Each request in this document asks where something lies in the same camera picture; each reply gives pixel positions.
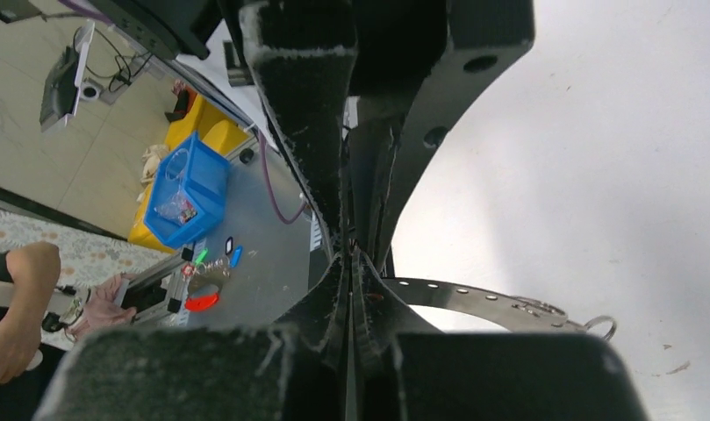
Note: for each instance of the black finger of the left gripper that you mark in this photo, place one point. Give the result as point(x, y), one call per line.
point(421, 65)
point(301, 55)

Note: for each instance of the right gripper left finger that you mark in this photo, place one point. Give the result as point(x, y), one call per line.
point(319, 321)

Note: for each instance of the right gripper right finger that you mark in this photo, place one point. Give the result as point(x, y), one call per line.
point(379, 315)

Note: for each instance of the round metal keyring disc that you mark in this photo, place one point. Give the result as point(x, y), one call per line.
point(514, 313)

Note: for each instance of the person's second hand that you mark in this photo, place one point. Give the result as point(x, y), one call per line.
point(101, 310)

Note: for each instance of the person's bare hand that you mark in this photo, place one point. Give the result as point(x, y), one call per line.
point(19, 341)

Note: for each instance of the yellow storage bin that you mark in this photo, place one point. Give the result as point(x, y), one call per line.
point(215, 129)

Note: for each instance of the bunch of coloured key tags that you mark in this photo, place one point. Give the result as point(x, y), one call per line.
point(205, 277)

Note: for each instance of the blue storage bin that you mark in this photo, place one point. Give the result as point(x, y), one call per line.
point(188, 197)

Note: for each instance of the white monitor on stand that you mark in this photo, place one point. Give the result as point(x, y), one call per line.
point(63, 85)

